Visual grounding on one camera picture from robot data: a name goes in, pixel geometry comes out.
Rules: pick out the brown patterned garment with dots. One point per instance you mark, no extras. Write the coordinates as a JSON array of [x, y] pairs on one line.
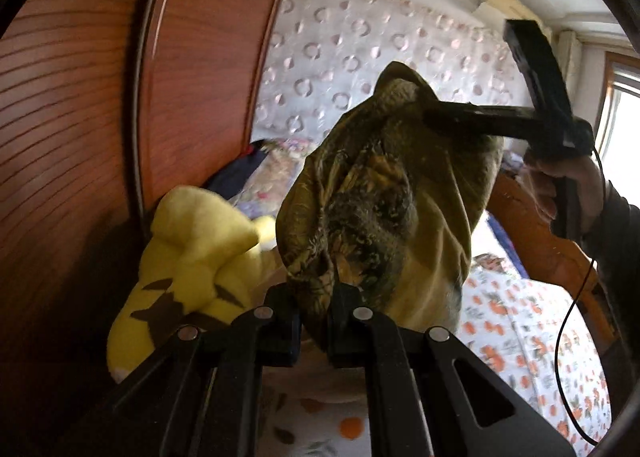
[[400, 217]]

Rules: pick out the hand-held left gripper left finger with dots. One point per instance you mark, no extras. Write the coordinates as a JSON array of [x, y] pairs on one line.
[[280, 337]]

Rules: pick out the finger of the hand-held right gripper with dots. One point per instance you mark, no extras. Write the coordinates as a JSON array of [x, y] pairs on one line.
[[537, 72], [485, 119]]

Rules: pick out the circle patterned sheer curtain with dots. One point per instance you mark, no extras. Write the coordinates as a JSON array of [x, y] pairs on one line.
[[350, 47]]

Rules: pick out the pale window curtain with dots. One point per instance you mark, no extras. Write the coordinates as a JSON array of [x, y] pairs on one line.
[[570, 57]]

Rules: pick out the wooden wardrobe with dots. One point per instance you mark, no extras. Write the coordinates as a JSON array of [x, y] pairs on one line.
[[100, 137]]

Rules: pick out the yellow plush toy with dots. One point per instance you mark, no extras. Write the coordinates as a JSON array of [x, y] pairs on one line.
[[185, 257]]

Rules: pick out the person's right hand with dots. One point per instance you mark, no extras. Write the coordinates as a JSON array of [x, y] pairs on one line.
[[590, 187]]

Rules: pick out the person's right forearm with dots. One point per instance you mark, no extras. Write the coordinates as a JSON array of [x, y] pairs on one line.
[[617, 257]]

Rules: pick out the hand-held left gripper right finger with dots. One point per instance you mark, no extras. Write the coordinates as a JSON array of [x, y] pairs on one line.
[[345, 337]]

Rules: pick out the orange print bedsheet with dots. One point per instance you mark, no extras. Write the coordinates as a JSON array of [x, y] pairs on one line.
[[510, 337]]

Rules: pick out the window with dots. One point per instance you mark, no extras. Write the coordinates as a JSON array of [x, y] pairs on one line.
[[622, 117]]

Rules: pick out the wall air conditioner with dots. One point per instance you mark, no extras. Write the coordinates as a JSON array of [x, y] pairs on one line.
[[500, 2]]

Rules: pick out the wooden sideboard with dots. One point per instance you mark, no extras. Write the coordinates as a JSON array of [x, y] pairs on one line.
[[530, 257]]

